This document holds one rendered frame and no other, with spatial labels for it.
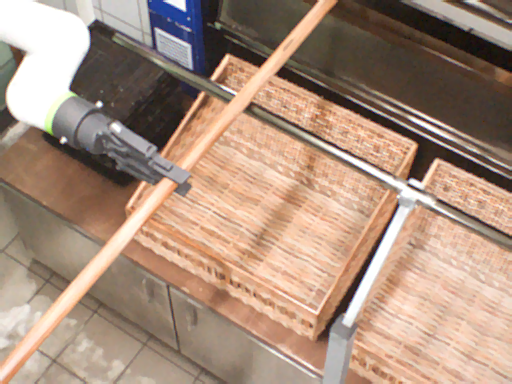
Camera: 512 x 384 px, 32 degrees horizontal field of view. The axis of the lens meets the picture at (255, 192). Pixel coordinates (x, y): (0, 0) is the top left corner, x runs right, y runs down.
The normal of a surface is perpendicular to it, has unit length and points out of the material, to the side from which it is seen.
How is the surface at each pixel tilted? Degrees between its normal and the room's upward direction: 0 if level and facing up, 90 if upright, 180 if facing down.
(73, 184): 0
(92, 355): 0
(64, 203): 0
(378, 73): 70
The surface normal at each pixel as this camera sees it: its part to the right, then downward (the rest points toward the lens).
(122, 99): 0.00, -0.55
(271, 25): -0.52, 0.46
